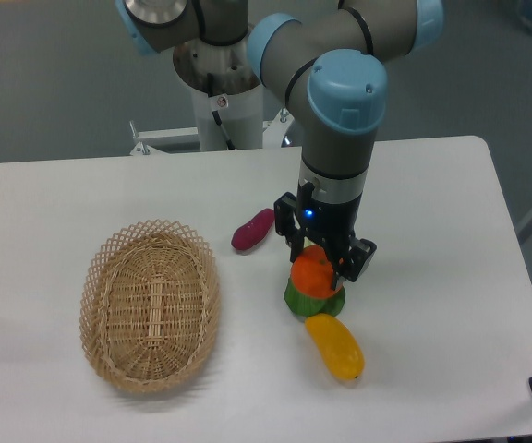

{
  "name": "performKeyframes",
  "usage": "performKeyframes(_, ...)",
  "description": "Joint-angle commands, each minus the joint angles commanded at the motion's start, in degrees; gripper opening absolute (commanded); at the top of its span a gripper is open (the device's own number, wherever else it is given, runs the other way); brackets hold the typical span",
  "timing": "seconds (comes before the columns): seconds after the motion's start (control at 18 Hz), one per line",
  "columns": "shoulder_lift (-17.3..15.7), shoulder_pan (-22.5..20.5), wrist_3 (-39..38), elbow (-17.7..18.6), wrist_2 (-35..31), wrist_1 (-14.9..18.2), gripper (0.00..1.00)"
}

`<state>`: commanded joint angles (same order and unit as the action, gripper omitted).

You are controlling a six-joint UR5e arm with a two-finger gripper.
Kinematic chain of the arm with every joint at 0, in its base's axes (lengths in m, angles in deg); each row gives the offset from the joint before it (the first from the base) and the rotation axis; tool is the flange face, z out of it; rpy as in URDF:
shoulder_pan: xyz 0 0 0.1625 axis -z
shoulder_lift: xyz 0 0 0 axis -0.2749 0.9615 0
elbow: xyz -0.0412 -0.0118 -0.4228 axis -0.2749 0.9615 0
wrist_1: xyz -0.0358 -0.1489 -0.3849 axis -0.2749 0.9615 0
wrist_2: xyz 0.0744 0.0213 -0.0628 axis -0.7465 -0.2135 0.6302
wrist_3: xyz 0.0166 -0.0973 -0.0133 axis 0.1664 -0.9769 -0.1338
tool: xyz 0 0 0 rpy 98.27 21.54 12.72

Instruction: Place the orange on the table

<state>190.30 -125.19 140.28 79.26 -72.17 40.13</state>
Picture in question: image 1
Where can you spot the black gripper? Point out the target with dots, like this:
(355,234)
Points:
(330,225)

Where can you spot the orange fruit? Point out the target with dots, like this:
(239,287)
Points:
(312,273)

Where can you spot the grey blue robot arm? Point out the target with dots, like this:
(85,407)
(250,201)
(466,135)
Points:
(329,76)

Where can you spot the purple sweet potato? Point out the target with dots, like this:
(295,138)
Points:
(253,232)

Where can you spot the green leafy vegetable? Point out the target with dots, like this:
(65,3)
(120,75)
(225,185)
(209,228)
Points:
(305,306)

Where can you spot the yellow mango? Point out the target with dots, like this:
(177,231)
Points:
(338,348)

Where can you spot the woven wicker basket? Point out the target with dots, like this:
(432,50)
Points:
(150,307)

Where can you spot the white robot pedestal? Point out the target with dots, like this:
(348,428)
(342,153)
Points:
(227,96)

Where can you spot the white metal base frame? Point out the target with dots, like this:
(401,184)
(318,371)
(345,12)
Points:
(281,132)

